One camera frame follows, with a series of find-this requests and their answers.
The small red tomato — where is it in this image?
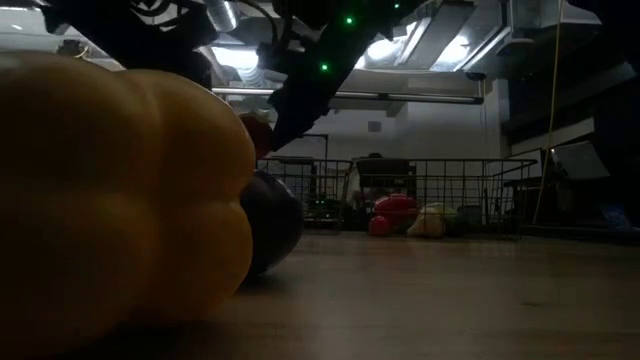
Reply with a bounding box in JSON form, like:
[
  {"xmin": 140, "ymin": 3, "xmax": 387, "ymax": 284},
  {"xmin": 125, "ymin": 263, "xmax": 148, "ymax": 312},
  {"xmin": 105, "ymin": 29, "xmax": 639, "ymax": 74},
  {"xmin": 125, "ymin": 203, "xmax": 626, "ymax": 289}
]
[{"xmin": 367, "ymin": 215, "xmax": 392, "ymax": 237}]

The dark purple eggplant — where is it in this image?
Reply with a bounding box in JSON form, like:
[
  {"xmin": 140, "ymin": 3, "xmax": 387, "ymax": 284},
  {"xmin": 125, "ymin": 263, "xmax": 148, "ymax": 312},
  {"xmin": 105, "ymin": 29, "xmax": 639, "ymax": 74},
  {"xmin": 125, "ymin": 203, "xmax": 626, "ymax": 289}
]
[{"xmin": 239, "ymin": 169, "xmax": 305, "ymax": 277}]

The hanging yellow cable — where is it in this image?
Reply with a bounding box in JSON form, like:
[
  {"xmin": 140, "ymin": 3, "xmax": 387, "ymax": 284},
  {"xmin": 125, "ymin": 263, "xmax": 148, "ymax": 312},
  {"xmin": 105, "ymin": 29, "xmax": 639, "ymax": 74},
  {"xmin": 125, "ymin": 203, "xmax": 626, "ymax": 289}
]
[{"xmin": 532, "ymin": 0, "xmax": 565, "ymax": 226}]

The wide black wire basket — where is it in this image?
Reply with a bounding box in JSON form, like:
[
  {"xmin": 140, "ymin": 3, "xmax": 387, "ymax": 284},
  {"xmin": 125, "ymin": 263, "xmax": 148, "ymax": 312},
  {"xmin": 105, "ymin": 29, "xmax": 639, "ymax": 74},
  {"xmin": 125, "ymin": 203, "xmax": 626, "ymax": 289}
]
[{"xmin": 352, "ymin": 157, "xmax": 540, "ymax": 239}]

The slanted ceiling light panel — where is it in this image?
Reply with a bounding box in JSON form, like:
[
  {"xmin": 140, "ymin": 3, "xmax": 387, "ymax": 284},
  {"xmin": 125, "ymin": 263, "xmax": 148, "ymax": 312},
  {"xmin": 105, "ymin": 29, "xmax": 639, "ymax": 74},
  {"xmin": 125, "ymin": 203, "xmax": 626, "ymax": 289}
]
[
  {"xmin": 432, "ymin": 27, "xmax": 497, "ymax": 71},
  {"xmin": 357, "ymin": 19, "xmax": 431, "ymax": 69}
]

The blue object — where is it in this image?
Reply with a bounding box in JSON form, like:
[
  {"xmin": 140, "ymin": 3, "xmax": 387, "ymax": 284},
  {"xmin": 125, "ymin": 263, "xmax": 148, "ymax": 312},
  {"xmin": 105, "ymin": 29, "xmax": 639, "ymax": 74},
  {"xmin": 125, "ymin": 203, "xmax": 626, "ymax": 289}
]
[{"xmin": 599, "ymin": 202, "xmax": 634, "ymax": 234}]

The electronics box with green lights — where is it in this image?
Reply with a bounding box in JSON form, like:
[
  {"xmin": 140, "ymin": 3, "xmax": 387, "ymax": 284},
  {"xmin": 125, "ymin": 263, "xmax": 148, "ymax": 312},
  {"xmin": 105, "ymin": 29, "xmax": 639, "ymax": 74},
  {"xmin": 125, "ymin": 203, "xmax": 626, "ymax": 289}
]
[{"xmin": 309, "ymin": 197, "xmax": 346, "ymax": 224}]

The tilted grey panel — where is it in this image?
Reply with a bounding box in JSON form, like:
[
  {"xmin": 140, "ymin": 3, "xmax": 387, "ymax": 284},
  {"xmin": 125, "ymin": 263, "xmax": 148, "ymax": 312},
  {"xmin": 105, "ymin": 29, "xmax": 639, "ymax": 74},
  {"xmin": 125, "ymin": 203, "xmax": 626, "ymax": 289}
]
[{"xmin": 551, "ymin": 140, "xmax": 612, "ymax": 181}]

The small black mounted device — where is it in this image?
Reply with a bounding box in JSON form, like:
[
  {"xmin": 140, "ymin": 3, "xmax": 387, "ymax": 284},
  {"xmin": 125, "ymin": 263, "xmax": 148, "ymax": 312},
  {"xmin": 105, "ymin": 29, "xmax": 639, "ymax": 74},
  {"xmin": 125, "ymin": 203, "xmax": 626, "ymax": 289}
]
[{"xmin": 56, "ymin": 38, "xmax": 90, "ymax": 58}]

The yellow bell pepper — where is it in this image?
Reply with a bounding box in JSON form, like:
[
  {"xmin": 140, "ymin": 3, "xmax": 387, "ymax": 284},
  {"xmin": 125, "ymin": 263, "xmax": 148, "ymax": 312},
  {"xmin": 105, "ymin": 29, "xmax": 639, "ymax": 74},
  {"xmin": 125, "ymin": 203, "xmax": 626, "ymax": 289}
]
[{"xmin": 0, "ymin": 49, "xmax": 257, "ymax": 359}]

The red bell pepper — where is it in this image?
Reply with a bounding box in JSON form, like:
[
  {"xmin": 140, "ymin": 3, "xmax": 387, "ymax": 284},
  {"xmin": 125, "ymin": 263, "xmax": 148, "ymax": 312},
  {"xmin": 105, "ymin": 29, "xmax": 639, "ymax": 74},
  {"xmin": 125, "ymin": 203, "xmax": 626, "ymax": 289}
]
[{"xmin": 373, "ymin": 193, "xmax": 419, "ymax": 232}]

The black frame stand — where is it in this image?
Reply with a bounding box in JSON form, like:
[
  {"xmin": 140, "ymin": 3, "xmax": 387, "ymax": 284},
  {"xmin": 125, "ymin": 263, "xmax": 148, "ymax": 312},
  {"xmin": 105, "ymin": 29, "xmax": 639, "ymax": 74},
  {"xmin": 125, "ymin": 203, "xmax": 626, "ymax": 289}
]
[{"xmin": 299, "ymin": 132, "xmax": 330, "ymax": 161}]

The bright square ceiling light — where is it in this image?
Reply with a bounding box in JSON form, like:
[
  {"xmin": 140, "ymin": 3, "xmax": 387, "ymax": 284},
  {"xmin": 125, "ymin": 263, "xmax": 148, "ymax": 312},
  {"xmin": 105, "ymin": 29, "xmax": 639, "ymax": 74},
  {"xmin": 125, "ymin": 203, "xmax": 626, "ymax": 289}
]
[{"xmin": 210, "ymin": 45, "xmax": 260, "ymax": 71}]

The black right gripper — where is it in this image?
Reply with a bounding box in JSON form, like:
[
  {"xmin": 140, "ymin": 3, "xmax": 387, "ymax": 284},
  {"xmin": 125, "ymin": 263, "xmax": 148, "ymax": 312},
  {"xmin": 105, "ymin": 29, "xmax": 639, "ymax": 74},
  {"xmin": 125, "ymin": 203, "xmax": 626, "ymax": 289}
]
[{"xmin": 269, "ymin": 74, "xmax": 341, "ymax": 151}]

